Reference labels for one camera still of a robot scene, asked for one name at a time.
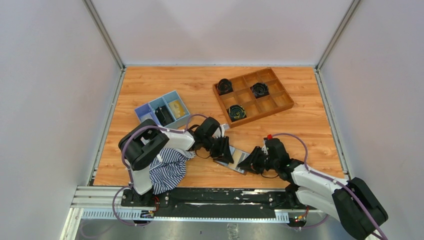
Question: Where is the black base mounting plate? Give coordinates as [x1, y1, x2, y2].
[118, 187, 312, 219]

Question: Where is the white card in organizer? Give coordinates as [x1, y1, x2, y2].
[139, 112, 156, 123]

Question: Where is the yellow card in organizer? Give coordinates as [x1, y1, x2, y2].
[168, 100, 186, 119]

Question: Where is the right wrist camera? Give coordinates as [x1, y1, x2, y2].
[261, 134, 273, 155]

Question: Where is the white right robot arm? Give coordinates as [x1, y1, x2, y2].
[237, 138, 389, 240]

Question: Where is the black rolled belt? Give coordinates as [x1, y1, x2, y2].
[250, 82, 270, 99]
[227, 104, 247, 122]
[216, 78, 234, 96]

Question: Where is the blue three-compartment organizer box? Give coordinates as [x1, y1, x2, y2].
[134, 90, 190, 129]

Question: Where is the black rolled belt front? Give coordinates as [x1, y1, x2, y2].
[227, 104, 247, 122]

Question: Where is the wooden nine-compartment tray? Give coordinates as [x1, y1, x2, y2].
[212, 68, 295, 128]

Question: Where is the brown leather card holder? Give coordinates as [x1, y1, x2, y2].
[213, 145, 249, 175]

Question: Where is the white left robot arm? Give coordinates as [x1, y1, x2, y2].
[118, 117, 234, 207]

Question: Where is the black rolled belt centre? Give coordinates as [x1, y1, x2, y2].
[250, 82, 270, 99]

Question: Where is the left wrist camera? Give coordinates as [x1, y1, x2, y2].
[218, 123, 230, 137]

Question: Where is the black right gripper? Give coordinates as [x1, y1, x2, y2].
[238, 146, 279, 175]

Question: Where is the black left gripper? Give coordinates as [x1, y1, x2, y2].
[202, 135, 234, 165]

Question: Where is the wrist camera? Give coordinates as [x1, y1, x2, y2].
[261, 134, 273, 155]
[218, 123, 230, 137]

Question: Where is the blue white striped cloth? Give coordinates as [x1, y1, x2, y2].
[149, 148, 195, 195]

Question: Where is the aluminium front rail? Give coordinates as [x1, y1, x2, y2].
[71, 186, 326, 224]

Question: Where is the gold credit card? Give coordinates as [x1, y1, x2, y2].
[228, 149, 248, 173]

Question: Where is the black card in organizer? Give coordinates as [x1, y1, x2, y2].
[154, 105, 174, 127]

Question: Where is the black rolled belt back left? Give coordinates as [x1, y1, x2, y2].
[216, 78, 234, 96]

